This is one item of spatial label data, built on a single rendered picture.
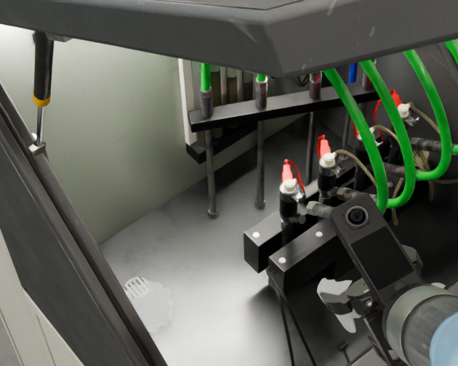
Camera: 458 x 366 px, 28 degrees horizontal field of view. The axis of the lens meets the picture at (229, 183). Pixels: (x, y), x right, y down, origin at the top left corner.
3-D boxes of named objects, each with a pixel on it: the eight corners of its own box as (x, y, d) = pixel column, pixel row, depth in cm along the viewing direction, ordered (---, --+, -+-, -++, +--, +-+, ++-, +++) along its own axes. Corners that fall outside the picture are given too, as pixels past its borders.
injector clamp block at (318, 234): (281, 321, 154) (283, 271, 142) (243, 282, 159) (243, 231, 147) (422, 217, 166) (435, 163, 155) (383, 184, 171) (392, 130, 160)
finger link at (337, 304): (315, 312, 98) (360, 318, 90) (308, 300, 97) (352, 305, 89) (347, 288, 99) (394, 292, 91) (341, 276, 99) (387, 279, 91)
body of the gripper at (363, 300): (372, 354, 96) (413, 391, 84) (334, 285, 94) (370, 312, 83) (433, 317, 96) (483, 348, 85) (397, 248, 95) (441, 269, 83)
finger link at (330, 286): (321, 335, 103) (366, 343, 95) (296, 291, 102) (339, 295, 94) (341, 320, 104) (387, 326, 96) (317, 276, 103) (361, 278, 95)
